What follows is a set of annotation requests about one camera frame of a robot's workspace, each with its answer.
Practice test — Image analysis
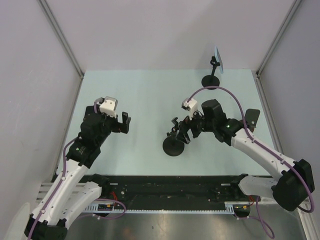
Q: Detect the wooden base phone stand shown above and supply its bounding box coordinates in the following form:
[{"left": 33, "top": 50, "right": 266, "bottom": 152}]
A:
[{"left": 244, "top": 108, "right": 261, "bottom": 133}]

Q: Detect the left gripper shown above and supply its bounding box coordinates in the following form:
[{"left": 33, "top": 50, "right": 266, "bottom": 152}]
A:
[{"left": 93, "top": 104, "right": 131, "bottom": 146}]

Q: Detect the black stand with blue phone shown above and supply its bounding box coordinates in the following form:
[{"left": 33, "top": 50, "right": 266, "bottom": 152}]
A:
[{"left": 201, "top": 56, "right": 220, "bottom": 90}]

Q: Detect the light blue phone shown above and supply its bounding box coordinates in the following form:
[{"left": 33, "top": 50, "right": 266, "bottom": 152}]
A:
[{"left": 214, "top": 46, "right": 224, "bottom": 74}]

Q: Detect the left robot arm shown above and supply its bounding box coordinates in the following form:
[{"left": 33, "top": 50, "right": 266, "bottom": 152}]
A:
[{"left": 24, "top": 103, "right": 131, "bottom": 240}]

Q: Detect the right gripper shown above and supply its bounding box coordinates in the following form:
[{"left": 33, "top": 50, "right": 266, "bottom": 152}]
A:
[{"left": 175, "top": 106, "right": 215, "bottom": 144}]

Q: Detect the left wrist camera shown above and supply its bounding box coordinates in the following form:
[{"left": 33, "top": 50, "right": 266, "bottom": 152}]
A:
[{"left": 99, "top": 96, "right": 118, "bottom": 119}]

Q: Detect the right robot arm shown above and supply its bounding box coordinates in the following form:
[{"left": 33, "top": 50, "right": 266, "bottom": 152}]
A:
[{"left": 181, "top": 98, "right": 315, "bottom": 212}]

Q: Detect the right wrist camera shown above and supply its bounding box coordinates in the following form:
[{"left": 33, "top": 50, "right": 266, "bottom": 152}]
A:
[{"left": 181, "top": 98, "right": 198, "bottom": 120}]

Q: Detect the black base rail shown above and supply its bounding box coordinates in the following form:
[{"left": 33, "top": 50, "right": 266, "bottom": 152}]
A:
[{"left": 106, "top": 175, "right": 257, "bottom": 211}]

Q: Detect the white cable duct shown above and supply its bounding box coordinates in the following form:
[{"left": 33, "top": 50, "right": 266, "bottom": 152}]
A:
[{"left": 84, "top": 201, "right": 253, "bottom": 215}]

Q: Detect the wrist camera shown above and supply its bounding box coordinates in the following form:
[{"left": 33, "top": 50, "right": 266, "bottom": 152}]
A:
[
  {"left": 181, "top": 98, "right": 198, "bottom": 120},
  {"left": 99, "top": 96, "right": 118, "bottom": 119}
]

